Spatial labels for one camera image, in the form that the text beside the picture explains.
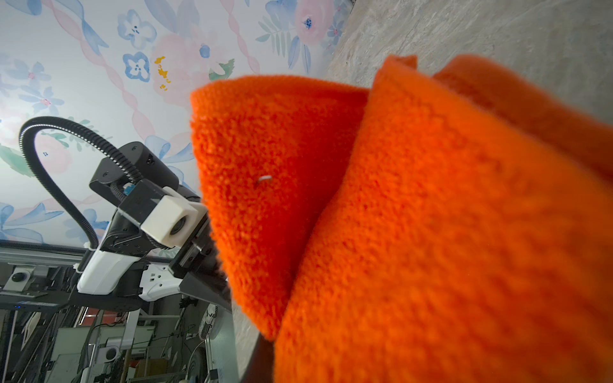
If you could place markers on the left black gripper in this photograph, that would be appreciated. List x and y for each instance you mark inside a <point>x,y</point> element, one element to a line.
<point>128,259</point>

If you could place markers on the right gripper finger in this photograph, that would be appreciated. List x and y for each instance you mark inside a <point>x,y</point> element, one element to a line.
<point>260,367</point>

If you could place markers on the orange microfiber cloth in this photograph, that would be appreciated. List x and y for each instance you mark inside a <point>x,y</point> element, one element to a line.
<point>446,228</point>

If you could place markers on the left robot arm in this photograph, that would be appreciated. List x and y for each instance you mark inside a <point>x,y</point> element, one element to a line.
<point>159,241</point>

